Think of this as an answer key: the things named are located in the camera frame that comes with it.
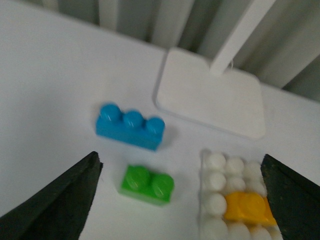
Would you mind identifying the blue three-stud block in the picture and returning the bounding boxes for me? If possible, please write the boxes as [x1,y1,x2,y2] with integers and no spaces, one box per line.
[95,102,166,151]

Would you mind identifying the green two-stud block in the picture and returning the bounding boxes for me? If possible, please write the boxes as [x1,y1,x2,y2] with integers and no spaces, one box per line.
[118,165,175,206]

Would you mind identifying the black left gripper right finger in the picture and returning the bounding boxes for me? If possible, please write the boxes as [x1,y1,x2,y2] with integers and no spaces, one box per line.
[260,154,320,240]

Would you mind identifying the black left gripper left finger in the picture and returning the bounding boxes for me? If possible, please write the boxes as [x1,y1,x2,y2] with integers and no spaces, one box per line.
[0,151,103,240]

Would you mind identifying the yellow two-stud block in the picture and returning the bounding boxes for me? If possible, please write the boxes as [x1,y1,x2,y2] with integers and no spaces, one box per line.
[224,191,277,227]

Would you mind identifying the white studded base plate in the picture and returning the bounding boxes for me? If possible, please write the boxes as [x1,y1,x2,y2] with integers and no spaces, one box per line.
[199,149,283,240]

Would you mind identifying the grey pleated curtain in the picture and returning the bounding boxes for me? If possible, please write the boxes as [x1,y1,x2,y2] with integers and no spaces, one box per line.
[33,0,320,101]

